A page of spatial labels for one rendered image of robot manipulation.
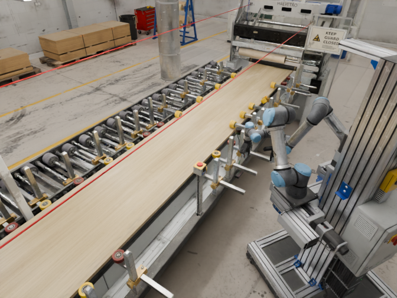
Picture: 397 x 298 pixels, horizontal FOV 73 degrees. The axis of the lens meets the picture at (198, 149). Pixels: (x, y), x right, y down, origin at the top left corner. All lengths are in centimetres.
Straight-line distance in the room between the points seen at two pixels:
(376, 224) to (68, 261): 183
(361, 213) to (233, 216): 164
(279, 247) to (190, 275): 87
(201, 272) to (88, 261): 122
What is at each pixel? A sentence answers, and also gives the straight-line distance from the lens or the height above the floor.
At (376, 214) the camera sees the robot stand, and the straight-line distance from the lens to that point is 188.
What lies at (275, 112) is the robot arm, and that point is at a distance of 184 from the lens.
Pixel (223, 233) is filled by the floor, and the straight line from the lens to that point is 302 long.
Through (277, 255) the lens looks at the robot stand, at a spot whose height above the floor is 21.
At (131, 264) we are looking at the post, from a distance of 167.
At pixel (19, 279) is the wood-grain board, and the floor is 90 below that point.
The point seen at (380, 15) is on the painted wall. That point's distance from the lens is 1077.
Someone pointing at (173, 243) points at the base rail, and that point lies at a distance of 211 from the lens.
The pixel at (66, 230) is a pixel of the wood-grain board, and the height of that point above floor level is 90.
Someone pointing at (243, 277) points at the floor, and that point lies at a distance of 280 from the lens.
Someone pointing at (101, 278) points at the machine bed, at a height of 78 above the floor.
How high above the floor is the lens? 245
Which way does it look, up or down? 37 degrees down
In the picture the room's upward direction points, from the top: 1 degrees clockwise
